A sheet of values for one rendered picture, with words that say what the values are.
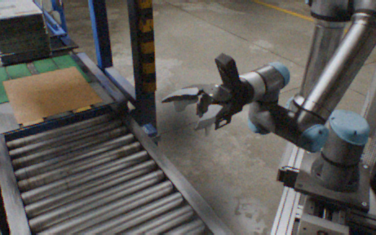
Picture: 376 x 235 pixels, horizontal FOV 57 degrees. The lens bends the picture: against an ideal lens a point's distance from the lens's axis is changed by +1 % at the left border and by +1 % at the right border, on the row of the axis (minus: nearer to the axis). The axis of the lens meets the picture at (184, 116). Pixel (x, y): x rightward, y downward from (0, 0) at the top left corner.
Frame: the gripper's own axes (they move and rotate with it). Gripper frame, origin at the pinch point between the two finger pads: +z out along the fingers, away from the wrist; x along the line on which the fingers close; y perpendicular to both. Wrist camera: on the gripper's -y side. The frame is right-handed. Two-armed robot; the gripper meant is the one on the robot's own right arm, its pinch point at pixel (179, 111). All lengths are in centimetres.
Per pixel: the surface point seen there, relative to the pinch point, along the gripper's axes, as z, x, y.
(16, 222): 33, 31, 48
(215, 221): -12.7, -6.8, 43.1
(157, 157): -17, 29, 48
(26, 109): 9, 93, 57
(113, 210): 9, 17, 47
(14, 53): -4, 151, 59
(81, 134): -1, 61, 53
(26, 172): 24, 51, 52
